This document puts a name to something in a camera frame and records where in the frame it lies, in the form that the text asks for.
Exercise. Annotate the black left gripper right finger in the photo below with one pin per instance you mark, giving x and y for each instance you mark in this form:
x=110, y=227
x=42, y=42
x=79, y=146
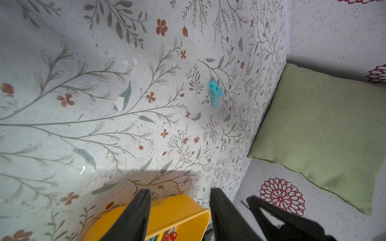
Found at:
x=228, y=223

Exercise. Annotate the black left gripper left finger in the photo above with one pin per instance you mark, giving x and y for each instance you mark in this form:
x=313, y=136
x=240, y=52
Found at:
x=132, y=223

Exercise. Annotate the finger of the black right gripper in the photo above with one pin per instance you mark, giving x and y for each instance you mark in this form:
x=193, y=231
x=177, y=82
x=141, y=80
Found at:
x=294, y=228

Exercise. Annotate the yellow plastic storage tray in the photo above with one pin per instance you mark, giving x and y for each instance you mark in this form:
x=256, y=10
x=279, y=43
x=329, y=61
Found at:
x=179, y=214

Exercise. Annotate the red clothespin left pair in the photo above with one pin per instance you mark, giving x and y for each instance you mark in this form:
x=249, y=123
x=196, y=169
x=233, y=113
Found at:
x=170, y=236

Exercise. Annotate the green square pillow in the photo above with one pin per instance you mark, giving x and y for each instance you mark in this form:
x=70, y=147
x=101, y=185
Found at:
x=329, y=129

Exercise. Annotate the teal clothespin in pile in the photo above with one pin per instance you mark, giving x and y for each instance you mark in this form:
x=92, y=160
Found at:
x=215, y=92

